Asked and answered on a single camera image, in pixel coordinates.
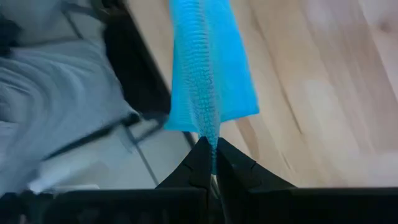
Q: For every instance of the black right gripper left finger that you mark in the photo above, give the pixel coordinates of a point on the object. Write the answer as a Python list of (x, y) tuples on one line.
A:
[(196, 171)]

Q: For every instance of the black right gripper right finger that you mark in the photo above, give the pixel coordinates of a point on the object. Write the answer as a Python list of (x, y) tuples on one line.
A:
[(239, 174)]

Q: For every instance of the blue microfiber towel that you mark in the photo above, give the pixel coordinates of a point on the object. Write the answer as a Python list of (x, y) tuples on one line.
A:
[(217, 62)]

